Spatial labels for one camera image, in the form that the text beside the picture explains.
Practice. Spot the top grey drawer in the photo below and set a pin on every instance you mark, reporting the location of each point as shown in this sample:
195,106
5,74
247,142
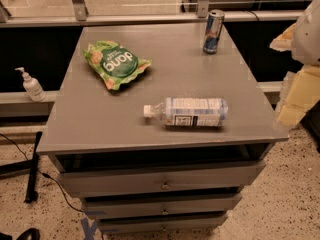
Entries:
156,180

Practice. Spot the bottom grey drawer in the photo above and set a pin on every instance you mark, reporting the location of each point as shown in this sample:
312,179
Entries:
161,222

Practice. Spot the metal railing frame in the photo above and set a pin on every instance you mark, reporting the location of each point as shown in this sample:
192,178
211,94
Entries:
23,13

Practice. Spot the grey drawer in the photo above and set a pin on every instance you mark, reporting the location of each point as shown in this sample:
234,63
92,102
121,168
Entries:
161,222
156,180
166,206

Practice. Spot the middle grey drawer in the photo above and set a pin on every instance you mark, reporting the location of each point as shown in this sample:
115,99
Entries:
166,206

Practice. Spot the clear plastic bottle blue label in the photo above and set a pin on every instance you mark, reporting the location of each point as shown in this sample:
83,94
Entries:
188,112

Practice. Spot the green rice chip bag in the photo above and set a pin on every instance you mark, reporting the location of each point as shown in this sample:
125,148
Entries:
114,63

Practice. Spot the white pump dispenser bottle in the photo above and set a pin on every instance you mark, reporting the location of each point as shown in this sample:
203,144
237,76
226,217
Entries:
32,86

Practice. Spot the grey drawer cabinet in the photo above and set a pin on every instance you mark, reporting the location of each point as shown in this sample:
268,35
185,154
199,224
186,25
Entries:
170,150

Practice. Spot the black shoe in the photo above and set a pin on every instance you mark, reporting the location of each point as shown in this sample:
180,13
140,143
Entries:
30,234

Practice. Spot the blue tape cross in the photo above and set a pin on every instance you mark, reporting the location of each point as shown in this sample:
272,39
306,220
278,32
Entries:
90,229

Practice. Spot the black stand leg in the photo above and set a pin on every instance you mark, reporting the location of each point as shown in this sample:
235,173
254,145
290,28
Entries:
31,193

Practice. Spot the blue silver energy drink can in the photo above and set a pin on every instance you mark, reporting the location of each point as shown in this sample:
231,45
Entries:
213,30

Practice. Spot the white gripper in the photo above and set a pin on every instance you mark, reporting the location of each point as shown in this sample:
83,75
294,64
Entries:
308,37

